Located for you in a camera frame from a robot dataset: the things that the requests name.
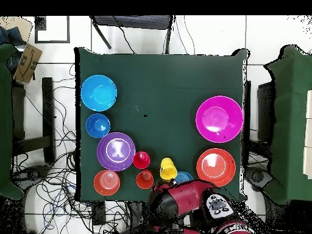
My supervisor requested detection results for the black bench frame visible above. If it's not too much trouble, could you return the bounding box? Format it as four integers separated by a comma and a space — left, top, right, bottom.
12, 77, 56, 165

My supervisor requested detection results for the black power strip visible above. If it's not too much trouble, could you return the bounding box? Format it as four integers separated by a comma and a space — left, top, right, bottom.
91, 201, 106, 226

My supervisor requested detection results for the yellow cup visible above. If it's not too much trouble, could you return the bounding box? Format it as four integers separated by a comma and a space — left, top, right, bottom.
160, 157, 178, 181

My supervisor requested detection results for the large orange bowl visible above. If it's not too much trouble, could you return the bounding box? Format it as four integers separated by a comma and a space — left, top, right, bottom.
196, 147, 237, 188

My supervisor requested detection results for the large pink bowl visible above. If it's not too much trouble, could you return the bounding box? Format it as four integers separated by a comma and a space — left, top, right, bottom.
195, 95, 244, 144

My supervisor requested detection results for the green cloth covered table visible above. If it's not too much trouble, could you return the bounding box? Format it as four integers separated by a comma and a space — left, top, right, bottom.
263, 44, 312, 205
0, 43, 25, 201

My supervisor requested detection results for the purple bowl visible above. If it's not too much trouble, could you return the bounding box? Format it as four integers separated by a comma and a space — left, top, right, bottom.
96, 132, 137, 172

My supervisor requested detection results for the dark green table cloth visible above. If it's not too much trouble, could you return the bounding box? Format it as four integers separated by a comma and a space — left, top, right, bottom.
74, 46, 250, 203

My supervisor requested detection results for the blue fabric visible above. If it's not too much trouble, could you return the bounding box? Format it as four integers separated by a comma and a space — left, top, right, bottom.
0, 26, 26, 47

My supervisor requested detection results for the red cup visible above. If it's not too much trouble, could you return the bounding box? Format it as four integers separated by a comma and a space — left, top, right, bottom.
132, 151, 151, 169

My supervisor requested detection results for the black box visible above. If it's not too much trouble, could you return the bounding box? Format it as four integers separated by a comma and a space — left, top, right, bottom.
257, 81, 276, 143

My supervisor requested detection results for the orange cup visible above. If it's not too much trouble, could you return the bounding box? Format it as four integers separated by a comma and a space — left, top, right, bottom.
135, 169, 155, 190

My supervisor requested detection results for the large light blue bowl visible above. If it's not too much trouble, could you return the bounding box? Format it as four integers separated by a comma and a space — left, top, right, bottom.
80, 74, 118, 112

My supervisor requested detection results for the black cable tangle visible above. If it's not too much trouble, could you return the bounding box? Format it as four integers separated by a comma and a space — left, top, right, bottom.
12, 63, 132, 234

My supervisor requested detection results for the brown cardboard box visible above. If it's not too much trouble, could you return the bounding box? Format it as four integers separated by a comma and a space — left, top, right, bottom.
13, 43, 43, 84

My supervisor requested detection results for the small dark blue bowl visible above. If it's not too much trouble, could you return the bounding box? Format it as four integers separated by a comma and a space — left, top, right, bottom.
85, 113, 111, 139

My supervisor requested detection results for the small orange bowl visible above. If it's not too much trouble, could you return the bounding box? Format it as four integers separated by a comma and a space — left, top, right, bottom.
93, 169, 121, 197

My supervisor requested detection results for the black square frame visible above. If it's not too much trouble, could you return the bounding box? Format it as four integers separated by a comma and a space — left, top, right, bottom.
34, 16, 71, 44

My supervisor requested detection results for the black metal stand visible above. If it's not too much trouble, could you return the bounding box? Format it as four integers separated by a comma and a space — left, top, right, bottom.
89, 15, 174, 55

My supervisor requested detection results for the small light blue bowl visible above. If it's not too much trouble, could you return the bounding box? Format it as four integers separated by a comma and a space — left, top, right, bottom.
174, 171, 194, 185

